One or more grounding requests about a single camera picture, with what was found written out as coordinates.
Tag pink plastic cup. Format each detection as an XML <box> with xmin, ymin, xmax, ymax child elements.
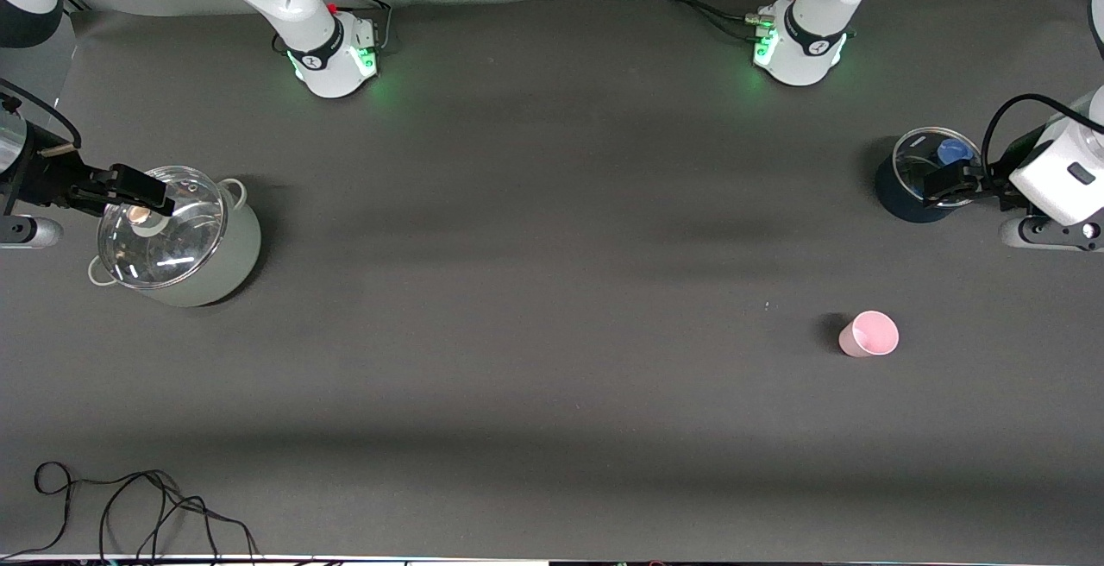
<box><xmin>838</xmin><ymin>311</ymin><xmax>900</xmax><ymax>358</ymax></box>

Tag glass lid blue knob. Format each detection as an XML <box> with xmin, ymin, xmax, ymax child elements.
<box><xmin>892</xmin><ymin>126</ymin><xmax>986</xmax><ymax>209</ymax></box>

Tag dark blue saucepan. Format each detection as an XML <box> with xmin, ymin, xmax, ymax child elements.
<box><xmin>875</xmin><ymin>130</ymin><xmax>984</xmax><ymax>223</ymax></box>

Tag glass pot lid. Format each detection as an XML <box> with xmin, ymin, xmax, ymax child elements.
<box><xmin>97</xmin><ymin>166</ymin><xmax>227</xmax><ymax>291</ymax></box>

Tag pale green cooking pot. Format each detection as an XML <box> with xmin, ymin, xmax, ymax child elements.
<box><xmin>86</xmin><ymin>171</ymin><xmax>262</xmax><ymax>308</ymax></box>

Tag dark grey table mat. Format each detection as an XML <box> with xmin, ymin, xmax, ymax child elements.
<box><xmin>0</xmin><ymin>0</ymin><xmax>1104</xmax><ymax>563</ymax></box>

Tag thin black loose cable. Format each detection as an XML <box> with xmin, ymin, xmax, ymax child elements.
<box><xmin>0</xmin><ymin>461</ymin><xmax>260</xmax><ymax>563</ymax></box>

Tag black right arm base cables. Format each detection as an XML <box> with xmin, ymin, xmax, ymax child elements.
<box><xmin>326</xmin><ymin>0</ymin><xmax>393</xmax><ymax>53</ymax></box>

